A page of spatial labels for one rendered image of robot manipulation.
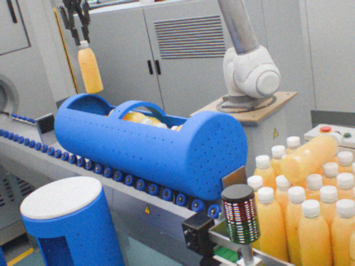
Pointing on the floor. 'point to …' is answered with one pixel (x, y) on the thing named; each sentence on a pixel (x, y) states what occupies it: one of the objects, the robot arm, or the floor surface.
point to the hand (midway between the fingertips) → (81, 36)
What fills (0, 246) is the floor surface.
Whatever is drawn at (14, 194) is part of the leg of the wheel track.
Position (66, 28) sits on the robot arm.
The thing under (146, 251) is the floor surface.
